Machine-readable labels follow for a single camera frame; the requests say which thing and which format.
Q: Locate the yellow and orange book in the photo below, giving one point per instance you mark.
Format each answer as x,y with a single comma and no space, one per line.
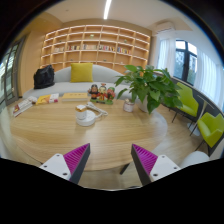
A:
43,99

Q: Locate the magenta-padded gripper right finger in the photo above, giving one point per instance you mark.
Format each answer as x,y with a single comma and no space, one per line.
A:
145,160

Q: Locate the small white jar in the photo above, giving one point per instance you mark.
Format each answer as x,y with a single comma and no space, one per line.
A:
128,106

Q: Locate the yellow cushion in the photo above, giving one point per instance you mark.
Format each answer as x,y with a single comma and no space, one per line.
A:
81,72

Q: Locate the slim white side table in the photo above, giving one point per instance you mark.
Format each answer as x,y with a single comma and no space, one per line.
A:
201,107

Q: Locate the wide white sheer curtain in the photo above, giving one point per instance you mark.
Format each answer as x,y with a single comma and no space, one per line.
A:
210,78

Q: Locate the black backpack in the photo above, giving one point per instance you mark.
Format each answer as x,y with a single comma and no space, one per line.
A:
43,77

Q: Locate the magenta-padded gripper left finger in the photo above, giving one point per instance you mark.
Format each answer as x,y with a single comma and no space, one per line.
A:
77,159

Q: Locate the white air conditioner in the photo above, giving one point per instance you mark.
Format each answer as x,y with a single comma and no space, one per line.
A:
165,27

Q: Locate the light grey sofa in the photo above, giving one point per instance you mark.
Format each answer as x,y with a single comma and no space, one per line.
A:
63,87

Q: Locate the wooden wall shelf unit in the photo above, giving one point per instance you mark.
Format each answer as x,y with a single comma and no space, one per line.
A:
96,46

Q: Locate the narrow white sheer curtain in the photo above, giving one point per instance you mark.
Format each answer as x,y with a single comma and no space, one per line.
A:
164,53

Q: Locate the dark framed glass door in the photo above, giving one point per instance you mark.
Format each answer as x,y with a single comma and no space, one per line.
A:
10,76

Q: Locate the green potted plant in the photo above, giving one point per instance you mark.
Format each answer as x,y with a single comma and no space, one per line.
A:
151,86

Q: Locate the round white power strip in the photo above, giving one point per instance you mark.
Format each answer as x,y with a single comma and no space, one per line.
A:
89,120

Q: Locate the white round stool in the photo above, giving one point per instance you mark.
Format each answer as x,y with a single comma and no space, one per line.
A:
195,159

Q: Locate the three colourful figurines on base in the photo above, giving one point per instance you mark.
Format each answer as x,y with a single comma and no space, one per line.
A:
101,93

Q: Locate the dark framed window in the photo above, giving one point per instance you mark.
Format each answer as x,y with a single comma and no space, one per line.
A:
185,61

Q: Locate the white and red box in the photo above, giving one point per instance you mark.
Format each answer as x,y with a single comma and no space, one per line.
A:
54,98

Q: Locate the long ceiling light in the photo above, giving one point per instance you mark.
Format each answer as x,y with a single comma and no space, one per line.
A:
107,9

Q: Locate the stack of magazines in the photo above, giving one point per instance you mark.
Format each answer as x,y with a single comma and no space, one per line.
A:
23,106

